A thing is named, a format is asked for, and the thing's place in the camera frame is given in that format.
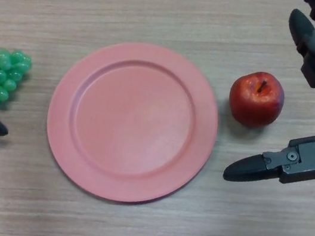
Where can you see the red apple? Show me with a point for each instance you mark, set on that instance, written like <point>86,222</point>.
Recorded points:
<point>255,102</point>

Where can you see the pink round plate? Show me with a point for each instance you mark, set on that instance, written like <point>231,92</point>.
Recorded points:
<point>132,123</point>

